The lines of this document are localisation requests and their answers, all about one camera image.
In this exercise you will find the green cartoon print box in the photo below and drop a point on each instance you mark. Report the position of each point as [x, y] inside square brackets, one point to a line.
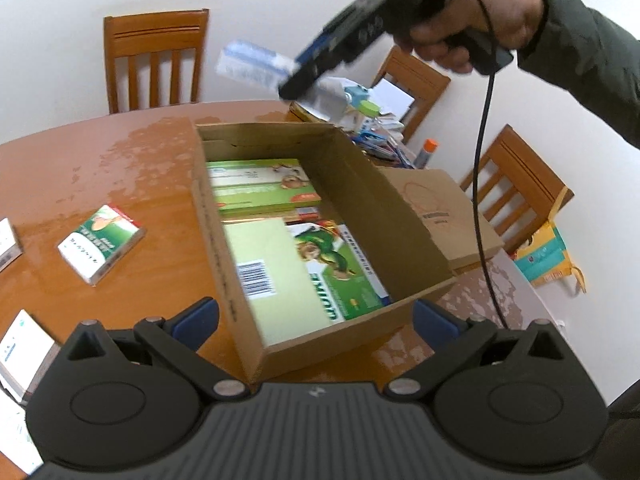
[340, 270]

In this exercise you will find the white box with blue bands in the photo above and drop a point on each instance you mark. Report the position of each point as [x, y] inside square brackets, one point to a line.
[250, 62]

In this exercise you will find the pale yellow barcode box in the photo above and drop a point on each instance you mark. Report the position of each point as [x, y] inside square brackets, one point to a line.
[270, 250]

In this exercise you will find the wooden desktop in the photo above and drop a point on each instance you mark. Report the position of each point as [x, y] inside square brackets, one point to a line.
[125, 170]

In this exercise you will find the person's right hand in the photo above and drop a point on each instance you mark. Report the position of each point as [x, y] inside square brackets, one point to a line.
[500, 10]

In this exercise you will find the red yellow box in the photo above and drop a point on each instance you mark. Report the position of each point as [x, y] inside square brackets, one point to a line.
[310, 215]

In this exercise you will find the plain white box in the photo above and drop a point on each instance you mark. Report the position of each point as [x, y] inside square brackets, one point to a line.
[15, 435]

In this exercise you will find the green white box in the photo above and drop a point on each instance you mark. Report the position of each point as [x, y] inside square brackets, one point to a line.
[100, 245]

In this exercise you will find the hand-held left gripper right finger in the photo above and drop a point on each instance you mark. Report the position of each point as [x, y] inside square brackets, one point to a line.
[435, 325]

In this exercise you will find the white paper sheet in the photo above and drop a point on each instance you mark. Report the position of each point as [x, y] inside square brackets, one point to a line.
[395, 97]

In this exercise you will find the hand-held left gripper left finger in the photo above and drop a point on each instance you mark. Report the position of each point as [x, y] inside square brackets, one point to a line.
[195, 320]

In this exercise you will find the wooden chair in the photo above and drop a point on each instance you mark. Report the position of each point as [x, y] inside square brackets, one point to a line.
[425, 72]
[155, 30]
[520, 170]

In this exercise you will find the yellow teal paper bag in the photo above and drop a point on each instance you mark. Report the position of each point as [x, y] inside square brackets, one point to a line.
[545, 255]

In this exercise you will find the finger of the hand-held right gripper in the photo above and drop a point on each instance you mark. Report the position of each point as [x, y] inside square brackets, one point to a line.
[317, 47]
[310, 80]

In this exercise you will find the light green picture box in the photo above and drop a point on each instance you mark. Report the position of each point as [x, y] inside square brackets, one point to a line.
[250, 172]

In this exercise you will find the orange capped glue stick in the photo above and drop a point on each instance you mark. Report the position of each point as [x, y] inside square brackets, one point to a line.
[427, 152]

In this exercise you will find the long white box black edge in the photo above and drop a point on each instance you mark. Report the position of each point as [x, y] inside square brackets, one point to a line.
[7, 240]

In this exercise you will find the pile of stationery clutter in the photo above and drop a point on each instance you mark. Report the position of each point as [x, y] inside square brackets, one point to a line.
[380, 135]

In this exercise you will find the white box with teal icon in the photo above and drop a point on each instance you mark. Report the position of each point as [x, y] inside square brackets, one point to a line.
[25, 345]

